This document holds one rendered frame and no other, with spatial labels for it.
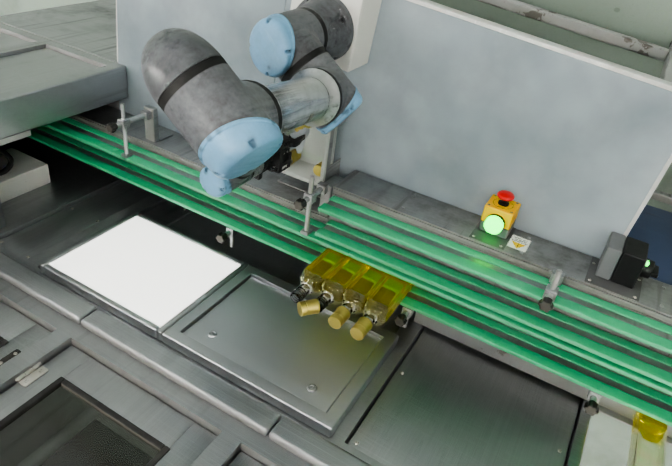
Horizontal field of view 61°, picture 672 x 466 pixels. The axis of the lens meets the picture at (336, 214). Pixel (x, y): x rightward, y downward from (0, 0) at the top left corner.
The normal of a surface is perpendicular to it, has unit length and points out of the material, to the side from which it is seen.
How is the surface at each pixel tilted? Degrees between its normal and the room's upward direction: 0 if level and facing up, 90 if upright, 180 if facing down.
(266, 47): 7
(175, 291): 90
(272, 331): 90
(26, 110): 90
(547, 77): 0
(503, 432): 90
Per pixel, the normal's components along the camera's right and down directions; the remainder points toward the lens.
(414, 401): 0.13, -0.84
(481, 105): -0.50, 0.41
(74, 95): 0.86, 0.35
